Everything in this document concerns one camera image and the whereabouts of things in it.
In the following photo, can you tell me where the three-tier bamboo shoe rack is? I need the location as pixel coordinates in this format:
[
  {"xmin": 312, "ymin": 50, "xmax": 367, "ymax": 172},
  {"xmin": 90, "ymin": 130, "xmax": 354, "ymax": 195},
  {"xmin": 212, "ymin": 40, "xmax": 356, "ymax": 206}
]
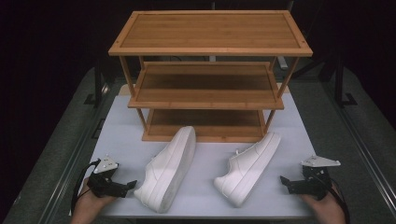
[{"xmin": 107, "ymin": 9, "xmax": 314, "ymax": 144}]

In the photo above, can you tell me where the white table mat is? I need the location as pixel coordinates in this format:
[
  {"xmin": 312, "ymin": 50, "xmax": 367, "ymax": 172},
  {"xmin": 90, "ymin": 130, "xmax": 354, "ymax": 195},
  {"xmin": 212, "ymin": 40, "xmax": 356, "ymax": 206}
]
[{"xmin": 68, "ymin": 92, "xmax": 319, "ymax": 218}]

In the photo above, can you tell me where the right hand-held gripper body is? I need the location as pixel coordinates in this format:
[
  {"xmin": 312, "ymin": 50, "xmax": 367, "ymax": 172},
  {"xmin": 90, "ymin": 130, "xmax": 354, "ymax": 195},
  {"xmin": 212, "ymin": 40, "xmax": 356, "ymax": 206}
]
[{"xmin": 287, "ymin": 155, "xmax": 342, "ymax": 201}]

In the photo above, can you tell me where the black cable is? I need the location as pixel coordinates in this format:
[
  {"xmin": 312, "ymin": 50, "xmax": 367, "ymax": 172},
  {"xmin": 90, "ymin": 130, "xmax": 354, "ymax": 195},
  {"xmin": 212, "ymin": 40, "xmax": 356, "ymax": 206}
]
[
  {"xmin": 311, "ymin": 169, "xmax": 351, "ymax": 224},
  {"xmin": 70, "ymin": 158, "xmax": 103, "ymax": 217}
]

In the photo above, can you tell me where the metal frame rail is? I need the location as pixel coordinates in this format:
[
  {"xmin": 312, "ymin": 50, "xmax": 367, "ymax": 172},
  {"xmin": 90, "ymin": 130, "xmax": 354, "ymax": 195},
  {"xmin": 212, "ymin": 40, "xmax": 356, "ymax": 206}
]
[
  {"xmin": 321, "ymin": 82, "xmax": 396, "ymax": 220},
  {"xmin": 36, "ymin": 90, "xmax": 108, "ymax": 224}
]

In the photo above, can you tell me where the black metal stand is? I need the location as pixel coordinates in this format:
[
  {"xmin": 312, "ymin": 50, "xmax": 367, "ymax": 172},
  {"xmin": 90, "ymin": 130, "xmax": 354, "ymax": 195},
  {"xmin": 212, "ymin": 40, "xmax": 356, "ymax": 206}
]
[
  {"xmin": 83, "ymin": 58, "xmax": 110, "ymax": 108},
  {"xmin": 333, "ymin": 57, "xmax": 359, "ymax": 108}
]

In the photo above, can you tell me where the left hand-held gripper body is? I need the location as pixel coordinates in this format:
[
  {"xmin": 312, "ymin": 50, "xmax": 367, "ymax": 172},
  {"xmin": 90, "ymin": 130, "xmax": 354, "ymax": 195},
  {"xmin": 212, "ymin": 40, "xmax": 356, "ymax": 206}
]
[{"xmin": 87, "ymin": 154, "xmax": 129, "ymax": 199}]

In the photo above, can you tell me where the white sneaker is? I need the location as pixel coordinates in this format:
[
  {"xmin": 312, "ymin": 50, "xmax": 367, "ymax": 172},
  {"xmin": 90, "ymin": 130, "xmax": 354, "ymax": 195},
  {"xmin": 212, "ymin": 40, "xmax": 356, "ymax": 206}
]
[
  {"xmin": 134, "ymin": 125, "xmax": 197, "ymax": 215},
  {"xmin": 213, "ymin": 132, "xmax": 282, "ymax": 208}
]

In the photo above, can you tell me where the person's right hand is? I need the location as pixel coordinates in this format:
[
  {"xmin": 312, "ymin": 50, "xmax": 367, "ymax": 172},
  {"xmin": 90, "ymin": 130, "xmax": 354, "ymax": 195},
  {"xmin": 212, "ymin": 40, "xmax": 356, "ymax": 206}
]
[{"xmin": 300, "ymin": 183, "xmax": 347, "ymax": 224}]

